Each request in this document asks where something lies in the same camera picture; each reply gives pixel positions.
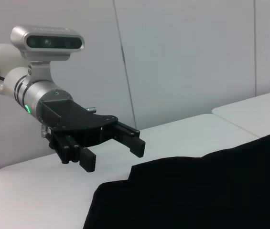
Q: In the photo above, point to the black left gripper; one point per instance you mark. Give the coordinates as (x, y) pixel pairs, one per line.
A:
(77, 119)

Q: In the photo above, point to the black t-shirt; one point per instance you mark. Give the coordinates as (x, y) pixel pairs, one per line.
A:
(197, 190)

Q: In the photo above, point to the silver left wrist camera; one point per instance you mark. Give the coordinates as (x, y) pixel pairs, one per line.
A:
(48, 43)

